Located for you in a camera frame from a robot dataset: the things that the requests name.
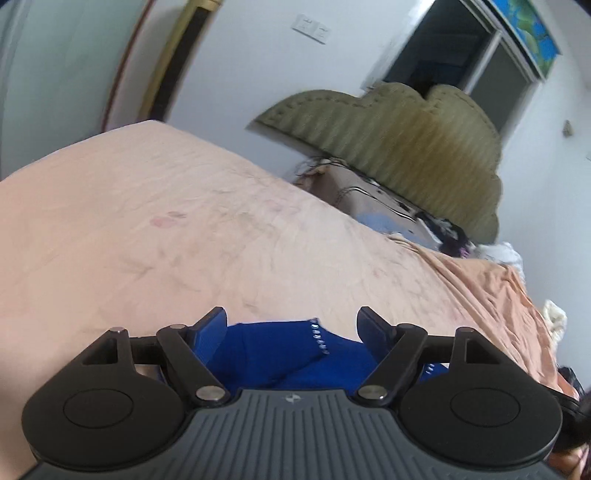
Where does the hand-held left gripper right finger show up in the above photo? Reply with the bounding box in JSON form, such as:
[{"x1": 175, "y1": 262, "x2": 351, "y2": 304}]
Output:
[{"x1": 355, "y1": 305, "x2": 503, "y2": 408}]

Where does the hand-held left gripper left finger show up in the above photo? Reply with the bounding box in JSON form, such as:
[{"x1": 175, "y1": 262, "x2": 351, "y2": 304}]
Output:
[{"x1": 82, "y1": 305, "x2": 232, "y2": 408}]

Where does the blue beaded sweater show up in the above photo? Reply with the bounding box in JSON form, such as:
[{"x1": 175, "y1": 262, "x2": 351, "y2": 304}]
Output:
[{"x1": 210, "y1": 318, "x2": 451, "y2": 394}]

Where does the dark clothes pile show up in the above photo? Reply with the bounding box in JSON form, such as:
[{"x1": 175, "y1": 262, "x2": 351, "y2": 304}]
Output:
[{"x1": 422, "y1": 215, "x2": 472, "y2": 258}]

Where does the person's right hand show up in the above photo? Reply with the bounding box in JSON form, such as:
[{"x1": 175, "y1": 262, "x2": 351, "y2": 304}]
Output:
[{"x1": 549, "y1": 450, "x2": 586, "y2": 480}]

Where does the cream crumpled cloth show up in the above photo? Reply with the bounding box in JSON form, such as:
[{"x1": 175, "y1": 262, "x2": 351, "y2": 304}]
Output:
[{"x1": 544, "y1": 299, "x2": 568, "y2": 343}]

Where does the pink bed sheet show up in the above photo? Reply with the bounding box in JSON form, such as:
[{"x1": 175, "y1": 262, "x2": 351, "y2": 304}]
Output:
[{"x1": 0, "y1": 119, "x2": 555, "y2": 403}]

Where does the peach quilt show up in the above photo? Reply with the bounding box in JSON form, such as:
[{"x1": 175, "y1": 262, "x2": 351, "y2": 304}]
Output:
[{"x1": 392, "y1": 233, "x2": 581, "y2": 403}]

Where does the brown patterned pillow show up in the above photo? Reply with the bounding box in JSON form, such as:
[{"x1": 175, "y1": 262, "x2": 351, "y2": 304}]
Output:
[{"x1": 294, "y1": 158, "x2": 445, "y2": 253}]

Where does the white crumpled garment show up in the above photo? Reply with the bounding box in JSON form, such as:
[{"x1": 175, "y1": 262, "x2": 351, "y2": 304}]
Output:
[{"x1": 479, "y1": 241, "x2": 526, "y2": 278}]

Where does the olive padded headboard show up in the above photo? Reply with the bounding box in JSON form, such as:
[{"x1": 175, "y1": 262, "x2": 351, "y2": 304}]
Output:
[{"x1": 252, "y1": 82, "x2": 504, "y2": 245}]

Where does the gold tower fan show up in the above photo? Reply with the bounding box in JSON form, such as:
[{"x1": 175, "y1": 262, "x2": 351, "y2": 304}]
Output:
[{"x1": 141, "y1": 0, "x2": 221, "y2": 124}]

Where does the window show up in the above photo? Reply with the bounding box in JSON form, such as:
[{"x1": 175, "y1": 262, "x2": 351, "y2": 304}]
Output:
[{"x1": 360, "y1": 0, "x2": 544, "y2": 145}]

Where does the flowered glass wardrobe door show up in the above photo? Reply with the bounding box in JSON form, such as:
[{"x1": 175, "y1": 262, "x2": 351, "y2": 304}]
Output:
[{"x1": 0, "y1": 0, "x2": 155, "y2": 181}]

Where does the blue green window valance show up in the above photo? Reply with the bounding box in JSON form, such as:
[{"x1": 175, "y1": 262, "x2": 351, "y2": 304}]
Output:
[{"x1": 489, "y1": 0, "x2": 562, "y2": 80}]

